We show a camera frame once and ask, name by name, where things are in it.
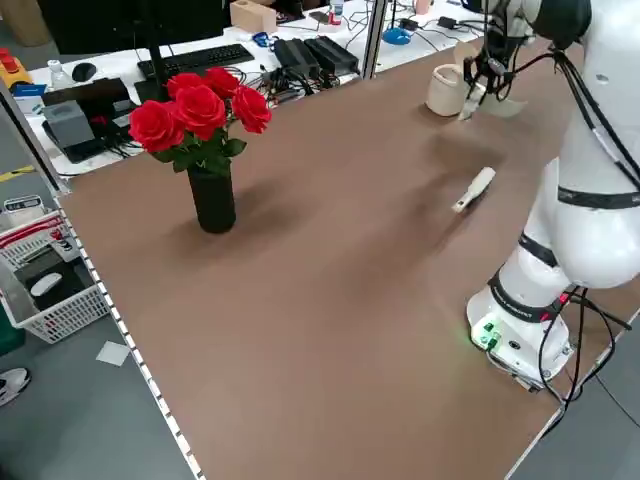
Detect black desk device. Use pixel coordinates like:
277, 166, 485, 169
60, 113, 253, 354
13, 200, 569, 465
42, 77, 134, 164

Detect green box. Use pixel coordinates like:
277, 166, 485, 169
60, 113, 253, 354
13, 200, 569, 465
0, 299, 27, 357

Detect aluminium post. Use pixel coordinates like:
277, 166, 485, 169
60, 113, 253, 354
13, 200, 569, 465
360, 0, 386, 80

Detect black power brick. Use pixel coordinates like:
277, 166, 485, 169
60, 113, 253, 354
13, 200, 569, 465
304, 35, 360, 71
273, 38, 321, 74

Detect grey box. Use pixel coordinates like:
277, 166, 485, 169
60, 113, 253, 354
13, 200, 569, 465
44, 99, 95, 150

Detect white desk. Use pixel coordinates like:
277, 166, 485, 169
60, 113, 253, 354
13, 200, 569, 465
27, 0, 519, 176

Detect black mouse pad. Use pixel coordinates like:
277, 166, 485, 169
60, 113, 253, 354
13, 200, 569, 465
13, 249, 95, 312

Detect yellow box with red buttons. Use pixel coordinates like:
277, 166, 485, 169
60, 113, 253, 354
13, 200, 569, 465
0, 47, 32, 94

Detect person's shoe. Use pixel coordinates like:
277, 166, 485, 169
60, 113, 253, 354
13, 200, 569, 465
0, 367, 32, 407

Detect blue rounded object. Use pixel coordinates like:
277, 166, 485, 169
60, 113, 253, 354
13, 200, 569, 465
382, 27, 415, 47

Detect beige plastic dustpan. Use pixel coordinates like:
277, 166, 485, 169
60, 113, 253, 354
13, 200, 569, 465
457, 82, 529, 122

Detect black monitor with stand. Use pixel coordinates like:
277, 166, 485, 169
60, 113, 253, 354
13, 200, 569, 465
38, 0, 225, 104

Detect red rose bouquet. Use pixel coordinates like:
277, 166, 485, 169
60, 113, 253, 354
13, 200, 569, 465
128, 67, 274, 175

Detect black keyboard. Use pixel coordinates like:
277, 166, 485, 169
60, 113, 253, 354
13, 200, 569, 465
137, 43, 254, 79

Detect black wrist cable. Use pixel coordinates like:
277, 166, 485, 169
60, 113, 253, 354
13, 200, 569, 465
482, 0, 640, 189

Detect white paper sheet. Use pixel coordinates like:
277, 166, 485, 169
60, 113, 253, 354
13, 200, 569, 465
95, 341, 130, 367

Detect black arm base cable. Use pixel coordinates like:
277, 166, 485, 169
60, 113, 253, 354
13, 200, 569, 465
537, 292, 632, 406

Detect brown cardboard box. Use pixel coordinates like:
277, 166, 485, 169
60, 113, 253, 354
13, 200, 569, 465
9, 0, 51, 47

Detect beige hand brush black bristles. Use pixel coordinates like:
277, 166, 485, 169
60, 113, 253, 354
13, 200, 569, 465
452, 167, 497, 215

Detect blue and white box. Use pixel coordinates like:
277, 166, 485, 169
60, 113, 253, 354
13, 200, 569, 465
10, 82, 49, 117

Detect red and white carton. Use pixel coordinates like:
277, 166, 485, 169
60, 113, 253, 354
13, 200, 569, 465
0, 212, 71, 251

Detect white computer mouse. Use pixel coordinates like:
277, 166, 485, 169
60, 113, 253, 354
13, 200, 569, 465
29, 272, 64, 297

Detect tangled black desk cables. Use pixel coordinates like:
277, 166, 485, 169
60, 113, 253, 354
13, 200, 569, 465
234, 64, 331, 109

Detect white plastic basket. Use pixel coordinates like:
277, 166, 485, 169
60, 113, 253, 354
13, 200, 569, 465
0, 209, 112, 346

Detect clear plastic bottle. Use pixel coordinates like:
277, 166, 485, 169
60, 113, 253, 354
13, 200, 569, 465
47, 58, 70, 92

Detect white digital scale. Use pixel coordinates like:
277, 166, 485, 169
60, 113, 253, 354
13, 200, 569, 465
2, 194, 45, 229

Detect aluminium table edge rail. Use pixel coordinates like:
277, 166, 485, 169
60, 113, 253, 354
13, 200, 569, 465
53, 193, 207, 480

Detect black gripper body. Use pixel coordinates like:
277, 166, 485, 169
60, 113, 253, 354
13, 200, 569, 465
479, 27, 519, 64

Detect black cylindrical vase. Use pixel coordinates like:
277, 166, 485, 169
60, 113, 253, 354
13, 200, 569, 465
187, 164, 237, 235

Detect aluminium frame bar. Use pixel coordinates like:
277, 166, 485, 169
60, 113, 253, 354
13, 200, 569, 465
0, 79, 72, 196

